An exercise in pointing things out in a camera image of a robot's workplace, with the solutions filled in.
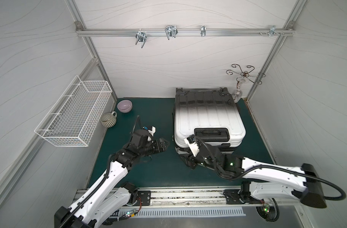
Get silver black hardshell suitcase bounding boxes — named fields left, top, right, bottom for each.
left=173, top=87, right=246, bottom=154

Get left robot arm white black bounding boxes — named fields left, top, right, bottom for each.
left=54, top=116, right=169, bottom=228

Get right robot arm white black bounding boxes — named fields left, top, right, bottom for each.
left=176, top=135, right=347, bottom=209

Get green table mat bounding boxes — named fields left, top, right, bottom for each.
left=87, top=97, right=284, bottom=188

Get purple ceramic bowl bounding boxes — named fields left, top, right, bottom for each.
left=117, top=100, right=133, bottom=113

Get striped ceramic mug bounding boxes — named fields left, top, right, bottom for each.
left=100, top=111, right=117, bottom=128

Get white vent grille strip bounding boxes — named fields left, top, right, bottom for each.
left=134, top=207, right=246, bottom=219

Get clear wine glass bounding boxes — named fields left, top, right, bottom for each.
left=232, top=77, right=248, bottom=103

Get black metal hook stand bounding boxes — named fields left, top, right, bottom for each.
left=226, top=64, right=266, bottom=88

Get metal U-bolt clamp left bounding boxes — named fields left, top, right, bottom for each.
left=135, top=31, right=147, bottom=48

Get metal u-bolt clamp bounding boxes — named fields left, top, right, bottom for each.
left=165, top=25, right=178, bottom=40
left=135, top=31, right=147, bottom=48

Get metal U-bolt clamp middle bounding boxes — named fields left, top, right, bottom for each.
left=165, top=25, right=178, bottom=40

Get small metal hook clamp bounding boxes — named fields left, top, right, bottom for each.
left=201, top=25, right=206, bottom=37

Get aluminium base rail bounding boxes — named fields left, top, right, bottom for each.
left=139, top=182, right=301, bottom=209

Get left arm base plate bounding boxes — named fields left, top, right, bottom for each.
left=127, top=190, right=152, bottom=207

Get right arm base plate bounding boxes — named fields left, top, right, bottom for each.
left=223, top=190, right=262, bottom=205

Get white wire basket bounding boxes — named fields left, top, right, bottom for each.
left=34, top=76, right=112, bottom=147

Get right black base cable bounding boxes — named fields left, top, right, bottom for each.
left=255, top=198, right=280, bottom=223

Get aluminium cross rail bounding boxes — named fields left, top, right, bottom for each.
left=76, top=28, right=296, bottom=37

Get metal bracket clamp right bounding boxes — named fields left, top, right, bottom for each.
left=259, top=25, right=285, bottom=37

